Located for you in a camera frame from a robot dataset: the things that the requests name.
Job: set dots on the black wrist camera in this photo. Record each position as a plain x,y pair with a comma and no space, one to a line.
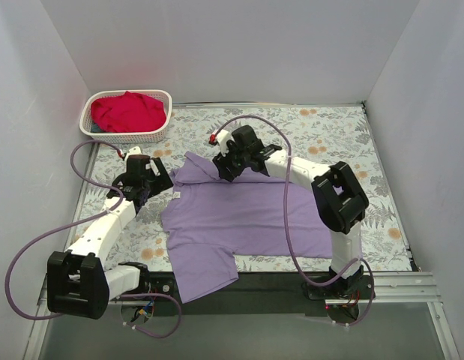
246,139
138,166

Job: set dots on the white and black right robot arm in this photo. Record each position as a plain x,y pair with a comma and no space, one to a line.
340,200

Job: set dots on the red t shirt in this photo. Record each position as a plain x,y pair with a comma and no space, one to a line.
130,112

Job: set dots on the purple t shirt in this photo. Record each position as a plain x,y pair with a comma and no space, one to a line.
214,220

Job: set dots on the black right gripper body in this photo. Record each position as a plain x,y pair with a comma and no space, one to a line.
224,167

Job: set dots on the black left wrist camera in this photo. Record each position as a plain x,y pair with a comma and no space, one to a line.
138,166

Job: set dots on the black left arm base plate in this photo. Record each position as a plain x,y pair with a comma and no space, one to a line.
157,282

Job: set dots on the white plastic basket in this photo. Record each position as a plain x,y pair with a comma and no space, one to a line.
144,137

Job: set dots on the aluminium front frame rail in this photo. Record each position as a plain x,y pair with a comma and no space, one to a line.
231,290

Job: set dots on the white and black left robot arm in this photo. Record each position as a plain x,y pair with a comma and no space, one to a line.
88,254

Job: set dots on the floral patterned table mat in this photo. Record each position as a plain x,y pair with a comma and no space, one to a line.
320,134

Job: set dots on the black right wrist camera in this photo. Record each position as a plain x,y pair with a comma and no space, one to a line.
246,139

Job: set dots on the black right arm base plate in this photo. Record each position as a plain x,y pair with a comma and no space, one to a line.
357,288

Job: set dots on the teal cloth in basket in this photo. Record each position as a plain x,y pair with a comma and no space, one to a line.
95,129

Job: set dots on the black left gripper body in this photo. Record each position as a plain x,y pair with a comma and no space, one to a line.
157,175

